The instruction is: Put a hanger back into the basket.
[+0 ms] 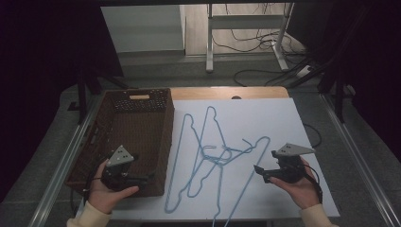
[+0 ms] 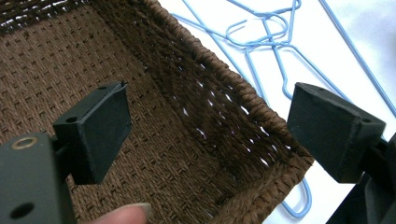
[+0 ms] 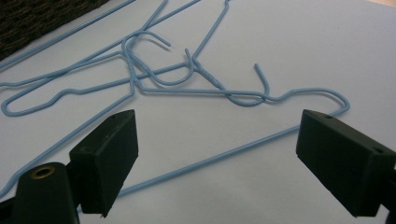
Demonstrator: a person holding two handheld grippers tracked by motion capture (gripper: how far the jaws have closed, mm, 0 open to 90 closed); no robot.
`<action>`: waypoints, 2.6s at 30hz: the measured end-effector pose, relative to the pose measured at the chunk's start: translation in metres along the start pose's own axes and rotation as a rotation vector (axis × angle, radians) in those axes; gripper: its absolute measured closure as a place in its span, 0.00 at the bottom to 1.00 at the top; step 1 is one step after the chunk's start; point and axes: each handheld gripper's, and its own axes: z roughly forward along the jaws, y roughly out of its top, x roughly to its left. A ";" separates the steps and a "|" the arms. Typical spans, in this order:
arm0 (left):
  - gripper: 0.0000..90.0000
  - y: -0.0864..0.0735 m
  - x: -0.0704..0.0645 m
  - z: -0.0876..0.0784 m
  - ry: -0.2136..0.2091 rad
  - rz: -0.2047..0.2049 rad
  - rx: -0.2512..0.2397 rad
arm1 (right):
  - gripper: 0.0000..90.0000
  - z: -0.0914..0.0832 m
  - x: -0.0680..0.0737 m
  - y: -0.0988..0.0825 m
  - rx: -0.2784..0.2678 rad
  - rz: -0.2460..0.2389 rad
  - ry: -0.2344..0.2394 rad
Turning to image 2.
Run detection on blue wire hanger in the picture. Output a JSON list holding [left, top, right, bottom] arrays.
[[181, 0, 396, 117], [171, 12, 297, 102], [244, 45, 389, 218]]

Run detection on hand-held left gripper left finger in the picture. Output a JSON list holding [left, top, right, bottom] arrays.
[[52, 81, 133, 185]]

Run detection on brown woven basket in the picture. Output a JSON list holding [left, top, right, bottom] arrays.
[[0, 0, 316, 224]]

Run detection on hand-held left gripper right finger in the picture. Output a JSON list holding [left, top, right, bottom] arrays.
[[286, 82, 387, 184]]

